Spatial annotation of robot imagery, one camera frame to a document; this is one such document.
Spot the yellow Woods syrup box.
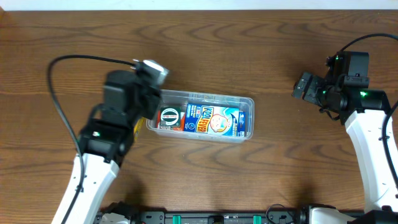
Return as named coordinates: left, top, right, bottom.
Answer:
left=134, top=118, right=146, bottom=140

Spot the small green round-logo box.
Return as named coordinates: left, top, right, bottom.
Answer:
left=159, top=106, right=181, bottom=128

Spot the red white medicine box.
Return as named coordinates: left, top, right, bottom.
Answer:
left=157, top=111, right=185, bottom=131

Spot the blue Kool Fever box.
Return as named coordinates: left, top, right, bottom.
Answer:
left=183, top=103, right=246, bottom=137

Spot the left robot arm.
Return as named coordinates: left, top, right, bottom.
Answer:
left=52, top=68, right=169, bottom=223

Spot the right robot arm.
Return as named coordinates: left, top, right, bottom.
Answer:
left=292, top=50, right=397, bottom=223

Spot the clear plastic container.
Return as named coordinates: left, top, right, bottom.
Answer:
left=146, top=90, right=254, bottom=143

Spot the right black cable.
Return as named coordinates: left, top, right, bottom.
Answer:
left=338, top=32, right=398, bottom=190

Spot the black cable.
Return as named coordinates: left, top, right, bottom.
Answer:
left=46, top=55, right=137, bottom=224
left=338, top=32, right=398, bottom=190

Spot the left black cable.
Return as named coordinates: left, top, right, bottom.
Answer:
left=46, top=55, right=137, bottom=224

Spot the black mounting rail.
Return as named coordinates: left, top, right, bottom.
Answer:
left=96, top=210, right=368, bottom=224

